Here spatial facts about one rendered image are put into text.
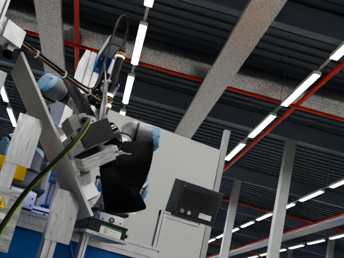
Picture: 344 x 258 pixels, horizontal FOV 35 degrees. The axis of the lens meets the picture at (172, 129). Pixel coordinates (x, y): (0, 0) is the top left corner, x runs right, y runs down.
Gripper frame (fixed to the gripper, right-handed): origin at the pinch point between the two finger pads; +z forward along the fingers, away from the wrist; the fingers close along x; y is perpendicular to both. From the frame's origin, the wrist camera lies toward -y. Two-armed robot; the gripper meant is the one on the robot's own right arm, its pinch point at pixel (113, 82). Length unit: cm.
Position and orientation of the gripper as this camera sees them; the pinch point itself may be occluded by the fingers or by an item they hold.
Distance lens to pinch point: 254.2
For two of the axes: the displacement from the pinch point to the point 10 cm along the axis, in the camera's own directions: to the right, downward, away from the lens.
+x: -8.0, -3.6, -4.8
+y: -2.1, 9.2, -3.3
